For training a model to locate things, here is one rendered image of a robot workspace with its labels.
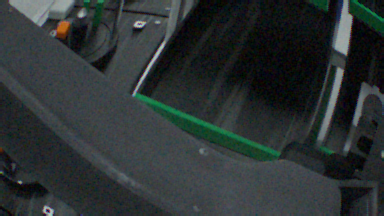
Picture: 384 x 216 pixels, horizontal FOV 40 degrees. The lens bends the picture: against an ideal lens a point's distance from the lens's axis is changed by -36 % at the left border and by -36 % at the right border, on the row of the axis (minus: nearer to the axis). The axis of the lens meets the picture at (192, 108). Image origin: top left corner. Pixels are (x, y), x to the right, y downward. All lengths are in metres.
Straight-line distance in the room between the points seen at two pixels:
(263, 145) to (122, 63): 0.44
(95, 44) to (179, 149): 0.73
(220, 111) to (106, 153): 0.35
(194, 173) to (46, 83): 0.06
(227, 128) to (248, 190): 0.31
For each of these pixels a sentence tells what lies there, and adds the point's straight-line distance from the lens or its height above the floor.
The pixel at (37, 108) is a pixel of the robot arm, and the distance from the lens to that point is 0.19.
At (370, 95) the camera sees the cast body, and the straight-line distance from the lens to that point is 0.51.
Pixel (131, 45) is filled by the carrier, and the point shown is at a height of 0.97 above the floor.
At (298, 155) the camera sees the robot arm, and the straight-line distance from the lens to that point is 0.39.
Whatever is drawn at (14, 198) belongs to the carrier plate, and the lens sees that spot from 0.76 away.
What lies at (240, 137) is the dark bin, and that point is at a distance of 0.52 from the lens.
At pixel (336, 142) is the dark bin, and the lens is 0.56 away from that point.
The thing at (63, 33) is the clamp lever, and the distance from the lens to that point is 0.86.
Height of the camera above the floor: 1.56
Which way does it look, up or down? 41 degrees down
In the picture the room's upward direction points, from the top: 10 degrees clockwise
